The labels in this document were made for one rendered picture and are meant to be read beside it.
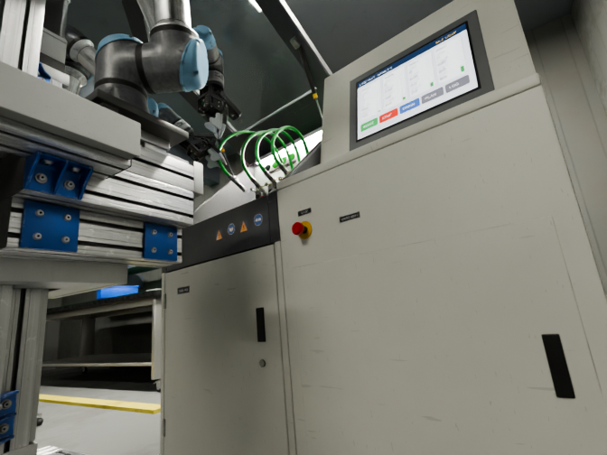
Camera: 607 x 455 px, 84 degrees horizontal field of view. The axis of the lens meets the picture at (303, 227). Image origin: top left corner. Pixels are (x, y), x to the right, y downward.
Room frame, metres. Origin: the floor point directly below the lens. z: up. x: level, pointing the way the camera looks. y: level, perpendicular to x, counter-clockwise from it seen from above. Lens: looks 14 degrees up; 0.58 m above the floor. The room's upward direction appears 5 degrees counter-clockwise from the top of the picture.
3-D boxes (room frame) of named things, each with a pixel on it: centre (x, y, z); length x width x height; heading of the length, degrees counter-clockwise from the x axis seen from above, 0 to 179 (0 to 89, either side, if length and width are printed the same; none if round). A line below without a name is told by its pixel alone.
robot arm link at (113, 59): (0.72, 0.41, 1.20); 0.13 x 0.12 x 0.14; 90
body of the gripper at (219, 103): (1.10, 0.29, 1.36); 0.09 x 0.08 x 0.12; 141
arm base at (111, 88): (0.72, 0.42, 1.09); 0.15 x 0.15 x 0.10
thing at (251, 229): (1.24, 0.33, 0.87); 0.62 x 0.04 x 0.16; 51
